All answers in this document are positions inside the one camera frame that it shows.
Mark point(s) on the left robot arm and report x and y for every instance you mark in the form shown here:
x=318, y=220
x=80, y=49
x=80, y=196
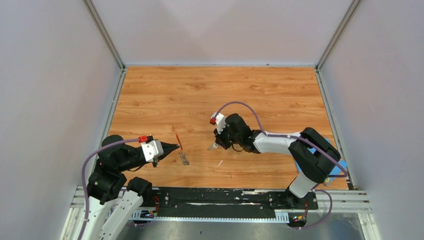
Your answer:
x=109, y=198

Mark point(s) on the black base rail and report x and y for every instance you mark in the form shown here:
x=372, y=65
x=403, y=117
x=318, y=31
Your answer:
x=235, y=205

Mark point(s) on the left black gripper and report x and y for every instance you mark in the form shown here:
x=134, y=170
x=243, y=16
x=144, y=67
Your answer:
x=167, y=147

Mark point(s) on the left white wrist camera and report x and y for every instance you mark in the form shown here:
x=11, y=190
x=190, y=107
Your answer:
x=152, y=149

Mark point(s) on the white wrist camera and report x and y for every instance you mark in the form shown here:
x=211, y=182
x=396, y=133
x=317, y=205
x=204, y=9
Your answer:
x=152, y=149
x=219, y=121

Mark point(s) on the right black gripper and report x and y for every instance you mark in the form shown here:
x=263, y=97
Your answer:
x=220, y=140

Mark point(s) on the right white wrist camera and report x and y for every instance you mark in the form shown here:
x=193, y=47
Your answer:
x=219, y=121

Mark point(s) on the blue tag key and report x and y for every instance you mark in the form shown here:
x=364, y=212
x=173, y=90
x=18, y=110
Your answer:
x=213, y=146

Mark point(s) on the red handled metal key holder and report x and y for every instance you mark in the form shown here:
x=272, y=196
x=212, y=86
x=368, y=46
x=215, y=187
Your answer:
x=181, y=153

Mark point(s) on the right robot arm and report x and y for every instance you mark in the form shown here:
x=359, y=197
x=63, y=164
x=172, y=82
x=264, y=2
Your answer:
x=315, y=156

